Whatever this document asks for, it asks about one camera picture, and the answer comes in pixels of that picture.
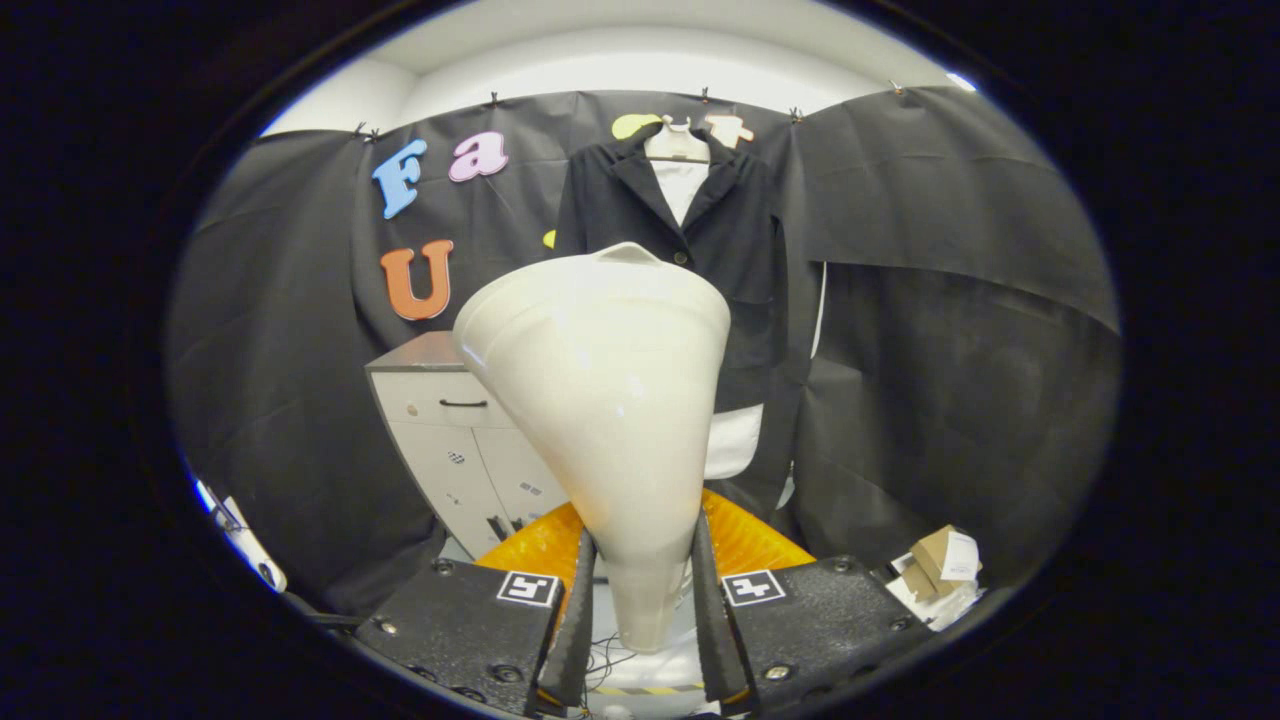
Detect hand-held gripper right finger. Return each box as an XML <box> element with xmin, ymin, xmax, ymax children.
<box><xmin>690</xmin><ymin>490</ymin><xmax>939</xmax><ymax>717</ymax></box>

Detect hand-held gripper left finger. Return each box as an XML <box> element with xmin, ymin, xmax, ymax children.
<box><xmin>355</xmin><ymin>497</ymin><xmax>599</xmax><ymax>719</ymax></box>

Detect white shirt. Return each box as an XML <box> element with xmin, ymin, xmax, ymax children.
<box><xmin>655</xmin><ymin>158</ymin><xmax>767</xmax><ymax>483</ymax></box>

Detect white garment steamer head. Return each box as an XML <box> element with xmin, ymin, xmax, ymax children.
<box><xmin>452</xmin><ymin>242</ymin><xmax>733</xmax><ymax>653</ymax></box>

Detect black blazer jacket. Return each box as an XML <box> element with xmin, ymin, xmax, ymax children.
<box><xmin>553</xmin><ymin>120</ymin><xmax>806</xmax><ymax>521</ymax></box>

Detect cream clothes hanger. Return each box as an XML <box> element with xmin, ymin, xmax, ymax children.
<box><xmin>643</xmin><ymin>115</ymin><xmax>713</xmax><ymax>164</ymax></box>

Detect grey cabinet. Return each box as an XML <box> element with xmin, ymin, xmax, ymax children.
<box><xmin>365</xmin><ymin>332</ymin><xmax>571</xmax><ymax>561</ymax></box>

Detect white packaging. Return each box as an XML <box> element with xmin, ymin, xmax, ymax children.
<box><xmin>885</xmin><ymin>552</ymin><xmax>986</xmax><ymax>633</ymax></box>

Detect small cardboard box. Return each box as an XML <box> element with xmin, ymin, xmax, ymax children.
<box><xmin>903</xmin><ymin>525</ymin><xmax>983</xmax><ymax>599</ymax></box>

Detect black backdrop cloth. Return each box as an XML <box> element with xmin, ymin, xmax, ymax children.
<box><xmin>165</xmin><ymin>85</ymin><xmax>1121</xmax><ymax>616</ymax></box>

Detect black floor cables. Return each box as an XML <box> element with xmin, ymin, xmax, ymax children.
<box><xmin>585</xmin><ymin>630</ymin><xmax>641</xmax><ymax>719</ymax></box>

